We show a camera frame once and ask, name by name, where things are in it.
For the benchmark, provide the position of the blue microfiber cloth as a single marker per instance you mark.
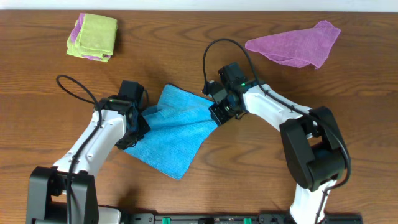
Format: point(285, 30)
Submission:
point(179, 124)

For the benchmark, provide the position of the folded green cloth top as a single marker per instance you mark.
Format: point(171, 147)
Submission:
point(97, 36)

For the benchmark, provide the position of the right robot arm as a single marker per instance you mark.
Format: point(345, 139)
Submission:
point(314, 150)

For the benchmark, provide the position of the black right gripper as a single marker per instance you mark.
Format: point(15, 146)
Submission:
point(214, 109)

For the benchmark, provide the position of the folded purple cloth in stack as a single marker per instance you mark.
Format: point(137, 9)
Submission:
point(75, 30)

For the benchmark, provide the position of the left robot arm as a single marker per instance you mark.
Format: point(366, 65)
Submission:
point(66, 192)

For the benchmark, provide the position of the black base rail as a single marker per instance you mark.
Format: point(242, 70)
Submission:
point(262, 218)

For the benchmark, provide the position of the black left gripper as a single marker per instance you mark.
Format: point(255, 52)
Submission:
point(127, 142)

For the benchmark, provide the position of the folded green cloth bottom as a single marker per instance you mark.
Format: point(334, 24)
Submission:
point(72, 49)

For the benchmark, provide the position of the purple microfiber cloth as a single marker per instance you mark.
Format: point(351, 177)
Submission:
point(298, 48)

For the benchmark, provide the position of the folded green cloth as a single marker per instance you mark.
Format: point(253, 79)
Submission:
point(97, 36)
point(72, 49)

